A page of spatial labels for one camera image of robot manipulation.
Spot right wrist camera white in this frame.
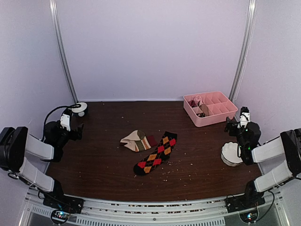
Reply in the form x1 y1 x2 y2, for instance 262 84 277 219
238 106 250 128

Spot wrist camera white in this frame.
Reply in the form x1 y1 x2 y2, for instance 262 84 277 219
60 113 71 131
238 106 250 128

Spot argyle black red orange sock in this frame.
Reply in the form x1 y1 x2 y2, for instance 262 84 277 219
133 131 178 176

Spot dark bowl white inside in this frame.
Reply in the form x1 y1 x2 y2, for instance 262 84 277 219
72 102 88 117

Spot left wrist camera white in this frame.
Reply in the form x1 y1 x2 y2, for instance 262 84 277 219
60 113 71 131

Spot right aluminium frame post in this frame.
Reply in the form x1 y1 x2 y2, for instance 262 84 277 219
229 0 257 102

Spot pink divided organizer box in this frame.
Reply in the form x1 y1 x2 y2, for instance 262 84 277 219
183 91 238 127

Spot left aluminium frame post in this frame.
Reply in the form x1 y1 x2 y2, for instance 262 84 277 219
49 0 78 103

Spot aluminium frame post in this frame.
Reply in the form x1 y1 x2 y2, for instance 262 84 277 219
229 0 257 102
49 0 78 103

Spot striped beige green sock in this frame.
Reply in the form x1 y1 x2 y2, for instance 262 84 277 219
119 130 158 152

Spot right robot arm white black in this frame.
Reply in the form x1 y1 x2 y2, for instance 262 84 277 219
221 107 301 212

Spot white scalloped bowl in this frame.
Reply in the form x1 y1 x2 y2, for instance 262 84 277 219
221 142 243 167

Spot rolled socks in box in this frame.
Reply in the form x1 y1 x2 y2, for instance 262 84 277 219
189 95 209 118

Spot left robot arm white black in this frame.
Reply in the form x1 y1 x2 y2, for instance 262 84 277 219
0 102 87 214

